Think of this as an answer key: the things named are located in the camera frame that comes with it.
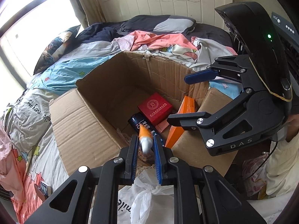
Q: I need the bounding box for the orange box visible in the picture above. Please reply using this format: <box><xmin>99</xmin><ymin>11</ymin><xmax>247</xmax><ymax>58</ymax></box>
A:
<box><xmin>165</xmin><ymin>96</ymin><xmax>195</xmax><ymax>149</ymax></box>

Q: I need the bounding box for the red gift box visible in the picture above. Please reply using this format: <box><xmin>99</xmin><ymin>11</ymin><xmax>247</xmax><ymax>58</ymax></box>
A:
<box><xmin>137</xmin><ymin>93</ymin><xmax>173</xmax><ymax>126</ymax></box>

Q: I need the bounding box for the orange cosmetic tube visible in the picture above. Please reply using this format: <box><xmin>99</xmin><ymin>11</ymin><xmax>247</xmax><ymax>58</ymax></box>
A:
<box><xmin>139</xmin><ymin>124</ymin><xmax>154</xmax><ymax>154</ymax></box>

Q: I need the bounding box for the dark blue shampoo bottle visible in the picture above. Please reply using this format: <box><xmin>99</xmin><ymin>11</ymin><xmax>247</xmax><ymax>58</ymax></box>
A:
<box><xmin>127</xmin><ymin>112</ymin><xmax>166</xmax><ymax>147</ymax></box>

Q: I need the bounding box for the pink cosmetic tube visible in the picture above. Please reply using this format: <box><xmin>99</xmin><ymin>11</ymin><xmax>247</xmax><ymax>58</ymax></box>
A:
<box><xmin>155</xmin><ymin>119</ymin><xmax>169</xmax><ymax>133</ymax></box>

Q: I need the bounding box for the cotton swab plastic bag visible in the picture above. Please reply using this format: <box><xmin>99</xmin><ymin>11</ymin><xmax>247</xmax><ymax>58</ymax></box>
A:
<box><xmin>117</xmin><ymin>129</ymin><xmax>155</xmax><ymax>165</ymax></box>

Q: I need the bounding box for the brown zip case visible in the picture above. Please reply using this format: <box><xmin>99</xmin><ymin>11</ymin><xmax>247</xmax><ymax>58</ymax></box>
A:
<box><xmin>34</xmin><ymin>183</ymin><xmax>47</xmax><ymax>202</ymax></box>

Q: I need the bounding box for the cardboard box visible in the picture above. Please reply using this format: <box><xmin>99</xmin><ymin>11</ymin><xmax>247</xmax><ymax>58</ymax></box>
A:
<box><xmin>49</xmin><ymin>52</ymin><xmax>231</xmax><ymax>175</ymax></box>

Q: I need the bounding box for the grey navy pillow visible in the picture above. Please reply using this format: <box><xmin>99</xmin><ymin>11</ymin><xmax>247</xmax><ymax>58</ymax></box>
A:
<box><xmin>120</xmin><ymin>15</ymin><xmax>196</xmax><ymax>34</ymax></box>

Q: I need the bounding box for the patterned dark pillow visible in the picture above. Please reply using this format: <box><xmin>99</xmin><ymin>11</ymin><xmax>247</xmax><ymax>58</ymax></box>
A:
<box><xmin>33</xmin><ymin>25</ymin><xmax>81</xmax><ymax>75</ymax></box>

